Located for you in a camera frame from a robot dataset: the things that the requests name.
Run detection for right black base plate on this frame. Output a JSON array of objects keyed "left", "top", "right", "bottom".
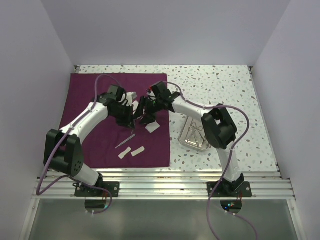
[{"left": 206, "top": 178, "right": 253, "bottom": 198}]

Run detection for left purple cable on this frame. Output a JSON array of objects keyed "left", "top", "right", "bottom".
[{"left": 36, "top": 74, "right": 126, "bottom": 216}]

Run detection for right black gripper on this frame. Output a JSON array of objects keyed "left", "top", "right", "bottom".
[{"left": 133, "top": 96, "right": 164, "bottom": 126}]

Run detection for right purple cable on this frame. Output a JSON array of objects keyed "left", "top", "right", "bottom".
[{"left": 164, "top": 81, "right": 258, "bottom": 240}]

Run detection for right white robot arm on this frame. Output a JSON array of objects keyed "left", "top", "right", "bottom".
[{"left": 133, "top": 81, "right": 245, "bottom": 197}]

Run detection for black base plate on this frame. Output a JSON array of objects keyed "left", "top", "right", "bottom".
[
  {"left": 72, "top": 178, "right": 120, "bottom": 198},
  {"left": 206, "top": 178, "right": 253, "bottom": 198}
]

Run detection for white bandage strip right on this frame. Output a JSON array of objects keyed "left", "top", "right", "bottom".
[{"left": 131, "top": 146, "right": 145, "bottom": 157}]

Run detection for purple cable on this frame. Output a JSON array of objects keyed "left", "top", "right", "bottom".
[
  {"left": 36, "top": 74, "right": 126, "bottom": 216},
  {"left": 164, "top": 81, "right": 258, "bottom": 240}
]

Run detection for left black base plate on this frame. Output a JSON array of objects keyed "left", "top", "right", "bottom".
[{"left": 72, "top": 178, "right": 120, "bottom": 198}]

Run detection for steel scalpel handle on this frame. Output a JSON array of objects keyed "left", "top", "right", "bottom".
[{"left": 185, "top": 140, "right": 204, "bottom": 148}]

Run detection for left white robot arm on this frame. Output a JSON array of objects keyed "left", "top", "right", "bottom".
[{"left": 44, "top": 85, "right": 137, "bottom": 197}]

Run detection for purple cloth mat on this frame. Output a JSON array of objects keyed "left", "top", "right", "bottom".
[{"left": 60, "top": 73, "right": 171, "bottom": 169}]

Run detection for steel scissors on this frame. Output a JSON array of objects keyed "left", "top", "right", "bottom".
[{"left": 194, "top": 126, "right": 205, "bottom": 148}]

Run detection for steel forceps with rings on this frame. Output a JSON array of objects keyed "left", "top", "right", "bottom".
[{"left": 186, "top": 122, "right": 199, "bottom": 146}]

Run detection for white bandage strip left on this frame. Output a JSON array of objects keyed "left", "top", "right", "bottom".
[{"left": 118, "top": 147, "right": 132, "bottom": 159}]

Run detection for white bandage strip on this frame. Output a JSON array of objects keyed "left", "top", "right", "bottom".
[
  {"left": 118, "top": 147, "right": 132, "bottom": 159},
  {"left": 131, "top": 146, "right": 145, "bottom": 157}
]

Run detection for white gauze pad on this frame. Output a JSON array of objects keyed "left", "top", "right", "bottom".
[
  {"left": 145, "top": 121, "right": 160, "bottom": 134},
  {"left": 120, "top": 92, "right": 137, "bottom": 106},
  {"left": 132, "top": 100, "right": 139, "bottom": 112}
]

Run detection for steel instrument tray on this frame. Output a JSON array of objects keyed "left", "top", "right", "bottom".
[{"left": 178, "top": 117, "right": 210, "bottom": 152}]

